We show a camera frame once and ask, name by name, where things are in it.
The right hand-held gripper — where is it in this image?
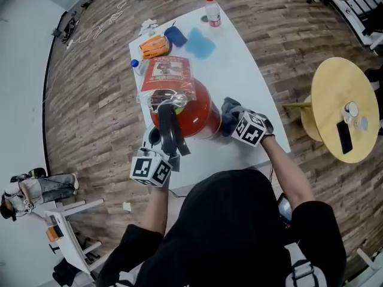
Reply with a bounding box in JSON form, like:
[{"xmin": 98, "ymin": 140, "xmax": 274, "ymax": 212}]
[{"xmin": 230, "ymin": 109, "xmax": 275, "ymax": 148}]

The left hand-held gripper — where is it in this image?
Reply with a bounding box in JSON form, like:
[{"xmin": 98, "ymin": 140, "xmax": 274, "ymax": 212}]
[{"xmin": 129, "ymin": 126, "xmax": 182, "ymax": 188}]

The grey blue wiping cloth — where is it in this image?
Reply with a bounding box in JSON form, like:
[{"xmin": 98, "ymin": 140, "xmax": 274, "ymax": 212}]
[{"xmin": 220, "ymin": 96, "xmax": 249, "ymax": 138}]

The red fire extinguisher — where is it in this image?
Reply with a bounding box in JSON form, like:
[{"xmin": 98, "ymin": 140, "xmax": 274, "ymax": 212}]
[{"xmin": 136, "ymin": 55, "xmax": 223, "ymax": 157}]

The person's right forearm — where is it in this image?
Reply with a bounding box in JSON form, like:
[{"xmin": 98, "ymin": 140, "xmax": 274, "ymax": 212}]
[{"xmin": 260, "ymin": 135, "xmax": 317, "ymax": 212}]

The person's left forearm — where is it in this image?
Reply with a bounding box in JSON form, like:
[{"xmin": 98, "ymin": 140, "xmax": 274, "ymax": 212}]
[{"xmin": 142, "ymin": 185, "xmax": 170, "ymax": 237}]

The dark soda bottle blue cap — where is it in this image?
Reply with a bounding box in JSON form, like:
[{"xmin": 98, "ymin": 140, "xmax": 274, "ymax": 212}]
[{"xmin": 130, "ymin": 58, "xmax": 150, "ymax": 77}]

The black screen device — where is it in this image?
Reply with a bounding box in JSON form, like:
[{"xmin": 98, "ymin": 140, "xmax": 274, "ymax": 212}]
[{"xmin": 277, "ymin": 192, "xmax": 293, "ymax": 228}]

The round yellow wooden table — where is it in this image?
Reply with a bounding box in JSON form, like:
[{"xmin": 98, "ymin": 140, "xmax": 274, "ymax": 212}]
[{"xmin": 282, "ymin": 57, "xmax": 381, "ymax": 164}]

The black smartphone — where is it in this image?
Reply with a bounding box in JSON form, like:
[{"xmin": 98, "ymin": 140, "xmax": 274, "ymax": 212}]
[{"xmin": 336, "ymin": 120, "xmax": 354, "ymax": 155}]

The orange tissue packet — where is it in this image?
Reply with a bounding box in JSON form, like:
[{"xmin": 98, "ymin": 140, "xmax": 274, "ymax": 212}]
[{"xmin": 138, "ymin": 35, "xmax": 171, "ymax": 60}]

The light blue cloth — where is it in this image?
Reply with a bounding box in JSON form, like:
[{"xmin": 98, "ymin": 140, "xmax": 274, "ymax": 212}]
[{"xmin": 184, "ymin": 28, "xmax": 217, "ymax": 60}]

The white mug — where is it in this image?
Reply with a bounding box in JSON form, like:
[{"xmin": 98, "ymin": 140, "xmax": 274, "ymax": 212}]
[{"xmin": 343, "ymin": 100, "xmax": 359, "ymax": 122}]

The person in dark shirt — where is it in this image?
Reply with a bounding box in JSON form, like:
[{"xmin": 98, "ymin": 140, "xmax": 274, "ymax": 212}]
[{"xmin": 95, "ymin": 169, "xmax": 348, "ymax": 287}]

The dark blue pouch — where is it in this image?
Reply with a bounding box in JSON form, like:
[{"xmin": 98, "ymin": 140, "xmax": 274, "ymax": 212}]
[{"xmin": 163, "ymin": 25, "xmax": 189, "ymax": 47}]

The small glass jar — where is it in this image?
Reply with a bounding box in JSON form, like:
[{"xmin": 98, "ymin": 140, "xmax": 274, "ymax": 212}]
[{"xmin": 355, "ymin": 115, "xmax": 372, "ymax": 133}]

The crumpled white tissue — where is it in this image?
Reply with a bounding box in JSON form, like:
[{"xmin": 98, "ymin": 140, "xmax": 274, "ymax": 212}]
[{"xmin": 138, "ymin": 19, "xmax": 159, "ymax": 37}]

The clear water bottle red cap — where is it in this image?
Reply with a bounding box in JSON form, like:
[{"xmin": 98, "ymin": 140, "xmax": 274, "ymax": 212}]
[{"xmin": 205, "ymin": 0, "xmax": 222, "ymax": 28}]

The white desk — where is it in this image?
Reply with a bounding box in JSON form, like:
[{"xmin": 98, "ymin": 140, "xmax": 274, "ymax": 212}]
[{"xmin": 44, "ymin": 199, "xmax": 105, "ymax": 274}]

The orange box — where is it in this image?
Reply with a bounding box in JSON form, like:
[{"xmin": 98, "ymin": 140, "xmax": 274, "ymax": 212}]
[{"xmin": 45, "ymin": 225, "xmax": 64, "ymax": 241}]

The black chair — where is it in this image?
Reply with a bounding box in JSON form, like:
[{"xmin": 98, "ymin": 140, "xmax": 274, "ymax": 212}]
[{"xmin": 364, "ymin": 67, "xmax": 383, "ymax": 137}]

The black backpack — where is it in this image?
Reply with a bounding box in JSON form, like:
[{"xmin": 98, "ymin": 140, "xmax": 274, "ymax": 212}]
[{"xmin": 53, "ymin": 258, "xmax": 90, "ymax": 283}]

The black railing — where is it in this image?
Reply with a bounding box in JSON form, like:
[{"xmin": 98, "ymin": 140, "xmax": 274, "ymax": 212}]
[{"xmin": 332, "ymin": 0, "xmax": 383, "ymax": 46}]

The white power strip cable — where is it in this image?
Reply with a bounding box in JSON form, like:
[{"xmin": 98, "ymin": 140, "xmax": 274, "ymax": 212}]
[{"xmin": 66, "ymin": 1, "xmax": 126, "ymax": 50}]

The white shoulder strap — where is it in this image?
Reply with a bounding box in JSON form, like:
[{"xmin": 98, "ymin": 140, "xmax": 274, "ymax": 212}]
[
  {"xmin": 118, "ymin": 264, "xmax": 144, "ymax": 287},
  {"xmin": 284, "ymin": 243, "xmax": 327, "ymax": 287}
]

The black cable bundle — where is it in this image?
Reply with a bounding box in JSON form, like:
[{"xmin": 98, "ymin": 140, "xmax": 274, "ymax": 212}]
[{"xmin": 50, "ymin": 0, "xmax": 95, "ymax": 43}]

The white table frame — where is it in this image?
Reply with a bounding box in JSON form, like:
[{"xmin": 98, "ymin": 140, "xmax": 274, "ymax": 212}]
[{"xmin": 355, "ymin": 243, "xmax": 383, "ymax": 277}]

